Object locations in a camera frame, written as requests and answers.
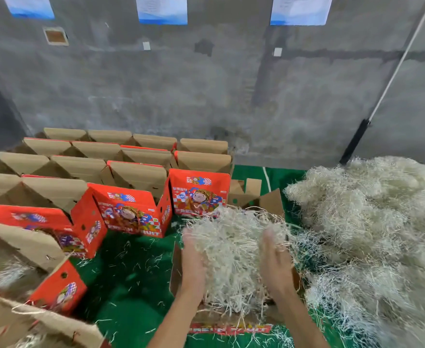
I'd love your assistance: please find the person's right hand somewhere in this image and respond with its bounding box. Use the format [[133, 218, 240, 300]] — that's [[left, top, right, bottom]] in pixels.
[[259, 227, 297, 302]]

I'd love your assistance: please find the person's left hand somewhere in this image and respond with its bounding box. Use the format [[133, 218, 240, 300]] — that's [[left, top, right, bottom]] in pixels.
[[178, 228, 210, 305]]

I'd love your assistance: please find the pile of shredded paper filler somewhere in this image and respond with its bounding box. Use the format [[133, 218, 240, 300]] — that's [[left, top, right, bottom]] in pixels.
[[285, 156, 425, 348]]

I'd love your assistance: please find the group of red fruit boxes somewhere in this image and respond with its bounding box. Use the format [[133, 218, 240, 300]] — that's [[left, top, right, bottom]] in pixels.
[[0, 127, 235, 260]]

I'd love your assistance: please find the person's right forearm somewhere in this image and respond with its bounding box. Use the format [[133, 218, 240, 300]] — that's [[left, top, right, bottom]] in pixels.
[[274, 290, 331, 348]]

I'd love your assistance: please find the person's left forearm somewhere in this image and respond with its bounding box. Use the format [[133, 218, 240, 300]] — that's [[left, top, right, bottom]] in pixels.
[[147, 293, 206, 348]]

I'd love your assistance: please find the white pole with black grip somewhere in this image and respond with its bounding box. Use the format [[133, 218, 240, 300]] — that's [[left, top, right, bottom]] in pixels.
[[339, 0, 425, 166]]

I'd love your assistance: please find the white and blue wall poster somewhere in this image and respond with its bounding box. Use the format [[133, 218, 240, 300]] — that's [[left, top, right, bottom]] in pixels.
[[135, 0, 189, 26], [269, 0, 334, 27], [2, 0, 56, 20]]

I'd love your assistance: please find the yellow framed wall plate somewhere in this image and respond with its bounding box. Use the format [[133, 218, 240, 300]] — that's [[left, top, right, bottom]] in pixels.
[[43, 27, 69, 47]]

